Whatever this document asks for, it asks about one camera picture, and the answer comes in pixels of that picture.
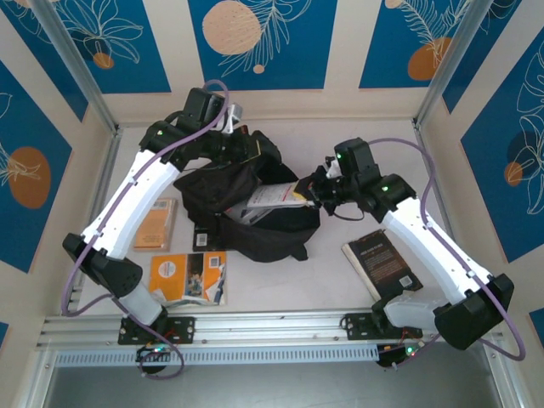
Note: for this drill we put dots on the small circuit board green light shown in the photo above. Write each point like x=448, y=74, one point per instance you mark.
x=401, y=353
x=153, y=352

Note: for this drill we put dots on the dark book brown text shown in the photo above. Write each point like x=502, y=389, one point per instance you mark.
x=378, y=263

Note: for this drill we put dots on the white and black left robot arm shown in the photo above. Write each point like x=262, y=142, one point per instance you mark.
x=127, y=200

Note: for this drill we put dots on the tan paperback book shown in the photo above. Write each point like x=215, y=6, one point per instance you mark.
x=155, y=225

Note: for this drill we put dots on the black student backpack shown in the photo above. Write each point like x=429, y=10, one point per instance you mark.
x=204, y=191

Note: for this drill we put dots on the orange paperback book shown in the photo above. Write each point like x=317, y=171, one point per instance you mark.
x=170, y=272

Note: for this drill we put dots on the blue floral wall panel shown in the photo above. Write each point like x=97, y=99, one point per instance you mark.
x=140, y=51
x=25, y=127
x=382, y=42
x=489, y=178
x=297, y=51

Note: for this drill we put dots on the aluminium frame post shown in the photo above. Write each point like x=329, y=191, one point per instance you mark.
x=77, y=64
x=454, y=64

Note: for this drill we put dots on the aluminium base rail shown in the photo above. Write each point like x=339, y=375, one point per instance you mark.
x=272, y=323

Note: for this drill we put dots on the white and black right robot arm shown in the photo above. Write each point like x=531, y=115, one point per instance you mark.
x=425, y=242

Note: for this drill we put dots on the aluminium table side rail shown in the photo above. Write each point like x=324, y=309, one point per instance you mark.
x=106, y=170
x=423, y=140

